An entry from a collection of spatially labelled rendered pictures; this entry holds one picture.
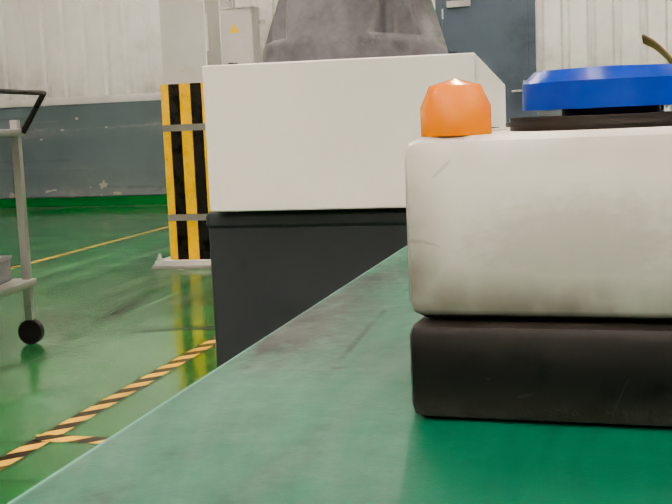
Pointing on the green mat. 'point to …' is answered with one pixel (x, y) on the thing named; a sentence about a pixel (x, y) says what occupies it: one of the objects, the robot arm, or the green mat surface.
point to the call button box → (543, 271)
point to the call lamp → (455, 110)
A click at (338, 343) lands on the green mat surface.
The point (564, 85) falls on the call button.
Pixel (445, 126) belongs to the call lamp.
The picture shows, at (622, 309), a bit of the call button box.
